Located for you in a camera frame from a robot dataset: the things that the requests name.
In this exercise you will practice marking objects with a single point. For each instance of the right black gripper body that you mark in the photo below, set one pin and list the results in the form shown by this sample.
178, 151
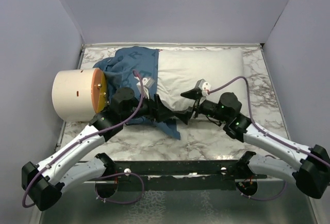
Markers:
206, 107

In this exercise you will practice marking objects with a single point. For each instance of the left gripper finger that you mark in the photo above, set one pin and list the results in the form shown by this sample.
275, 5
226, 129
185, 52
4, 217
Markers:
157, 102
164, 114

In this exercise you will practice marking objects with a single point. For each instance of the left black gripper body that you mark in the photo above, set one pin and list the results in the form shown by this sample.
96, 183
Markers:
147, 110

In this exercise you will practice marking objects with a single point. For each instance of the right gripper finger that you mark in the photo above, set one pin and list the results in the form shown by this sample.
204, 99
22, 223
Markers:
184, 115
193, 94

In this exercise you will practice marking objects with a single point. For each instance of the blue lettered pillowcase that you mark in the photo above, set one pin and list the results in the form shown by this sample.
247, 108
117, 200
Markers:
131, 79

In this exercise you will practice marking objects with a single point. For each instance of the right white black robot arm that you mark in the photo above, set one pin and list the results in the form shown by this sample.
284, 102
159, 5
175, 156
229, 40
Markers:
306, 167

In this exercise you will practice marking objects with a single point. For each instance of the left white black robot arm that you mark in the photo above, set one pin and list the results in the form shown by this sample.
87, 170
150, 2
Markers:
45, 181

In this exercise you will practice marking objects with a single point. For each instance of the cream cylinder with orange lid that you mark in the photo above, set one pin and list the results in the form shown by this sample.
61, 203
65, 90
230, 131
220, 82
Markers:
78, 95

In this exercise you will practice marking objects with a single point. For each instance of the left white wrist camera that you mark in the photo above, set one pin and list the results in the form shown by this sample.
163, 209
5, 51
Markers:
144, 88

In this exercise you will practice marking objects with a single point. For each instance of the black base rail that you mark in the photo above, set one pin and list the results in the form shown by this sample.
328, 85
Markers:
133, 176

